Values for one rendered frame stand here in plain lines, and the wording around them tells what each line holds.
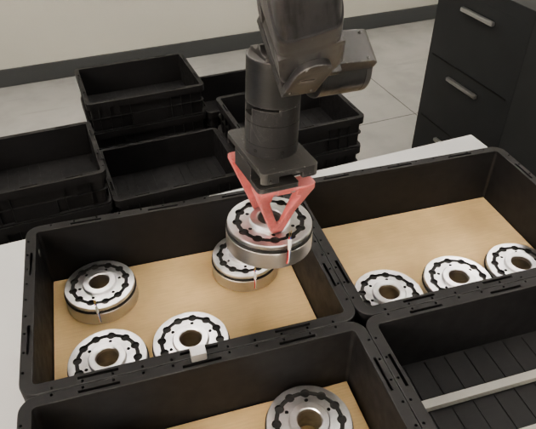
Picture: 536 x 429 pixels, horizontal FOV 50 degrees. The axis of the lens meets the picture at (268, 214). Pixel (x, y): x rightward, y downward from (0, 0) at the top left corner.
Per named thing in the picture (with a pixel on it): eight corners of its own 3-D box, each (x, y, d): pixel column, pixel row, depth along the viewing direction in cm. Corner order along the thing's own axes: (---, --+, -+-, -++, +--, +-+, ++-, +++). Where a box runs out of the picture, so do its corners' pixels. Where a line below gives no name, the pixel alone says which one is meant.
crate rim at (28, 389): (23, 412, 63) (17, 399, 62) (30, 240, 86) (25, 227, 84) (358, 330, 72) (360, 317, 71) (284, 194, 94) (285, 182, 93)
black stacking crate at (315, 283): (46, 455, 69) (20, 401, 62) (46, 286, 91) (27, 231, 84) (350, 376, 78) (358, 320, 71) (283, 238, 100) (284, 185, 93)
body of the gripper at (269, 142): (277, 135, 68) (280, 76, 64) (318, 178, 61) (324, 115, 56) (225, 145, 66) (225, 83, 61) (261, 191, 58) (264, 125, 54)
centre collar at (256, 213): (258, 237, 65) (259, 232, 65) (242, 214, 69) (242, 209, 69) (297, 227, 67) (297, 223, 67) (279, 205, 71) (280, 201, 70)
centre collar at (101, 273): (81, 298, 83) (80, 294, 82) (83, 274, 86) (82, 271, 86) (116, 294, 83) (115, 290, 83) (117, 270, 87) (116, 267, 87)
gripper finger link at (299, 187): (284, 203, 71) (288, 135, 65) (311, 237, 66) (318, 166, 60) (233, 214, 68) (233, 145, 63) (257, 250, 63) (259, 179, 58)
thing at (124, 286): (61, 316, 80) (60, 313, 80) (69, 266, 88) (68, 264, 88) (134, 307, 82) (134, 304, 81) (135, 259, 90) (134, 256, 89)
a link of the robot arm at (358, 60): (271, -23, 49) (302, 68, 48) (384, -32, 53) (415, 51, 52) (237, 49, 60) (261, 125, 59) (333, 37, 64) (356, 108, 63)
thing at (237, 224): (246, 260, 63) (246, 255, 63) (215, 209, 70) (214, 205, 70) (327, 238, 66) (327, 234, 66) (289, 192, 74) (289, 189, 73)
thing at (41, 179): (-3, 324, 171) (-55, 205, 143) (-5, 260, 193) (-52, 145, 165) (131, 288, 183) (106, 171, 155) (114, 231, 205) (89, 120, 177)
